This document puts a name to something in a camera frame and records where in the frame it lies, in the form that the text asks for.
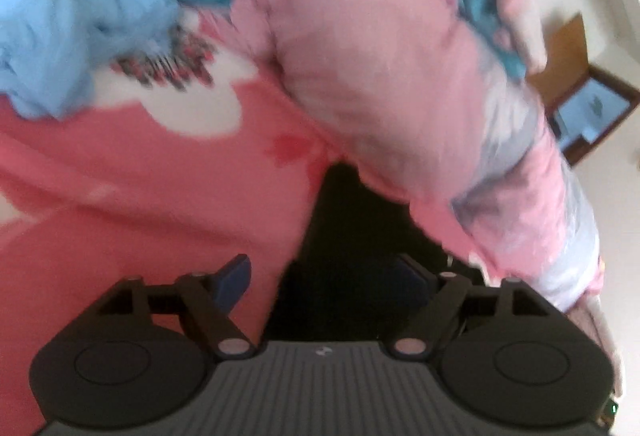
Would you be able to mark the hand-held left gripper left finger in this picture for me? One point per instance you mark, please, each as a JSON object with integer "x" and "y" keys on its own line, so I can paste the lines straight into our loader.
{"x": 232, "y": 281}

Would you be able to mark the pink floral bedsheet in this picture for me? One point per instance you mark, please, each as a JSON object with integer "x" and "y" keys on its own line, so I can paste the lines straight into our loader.
{"x": 125, "y": 196}

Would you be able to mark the wooden door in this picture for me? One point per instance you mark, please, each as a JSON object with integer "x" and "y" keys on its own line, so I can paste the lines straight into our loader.
{"x": 565, "y": 61}

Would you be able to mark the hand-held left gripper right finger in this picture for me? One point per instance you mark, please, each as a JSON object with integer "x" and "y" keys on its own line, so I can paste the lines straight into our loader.
{"x": 412, "y": 283}

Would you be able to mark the black garment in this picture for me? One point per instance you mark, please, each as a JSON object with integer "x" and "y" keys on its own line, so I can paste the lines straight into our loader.
{"x": 350, "y": 241}

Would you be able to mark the pink floral quilt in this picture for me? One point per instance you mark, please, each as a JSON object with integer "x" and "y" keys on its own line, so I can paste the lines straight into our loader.
{"x": 375, "y": 66}

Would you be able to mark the light blue cloth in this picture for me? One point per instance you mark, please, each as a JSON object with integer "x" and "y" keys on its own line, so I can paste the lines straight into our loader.
{"x": 60, "y": 16}

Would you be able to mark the pink folded towel stack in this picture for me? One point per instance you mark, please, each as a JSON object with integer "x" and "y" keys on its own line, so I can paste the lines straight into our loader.
{"x": 600, "y": 341}

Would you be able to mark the dark framed mirror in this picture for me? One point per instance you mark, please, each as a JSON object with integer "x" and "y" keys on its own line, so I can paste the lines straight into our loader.
{"x": 595, "y": 111}

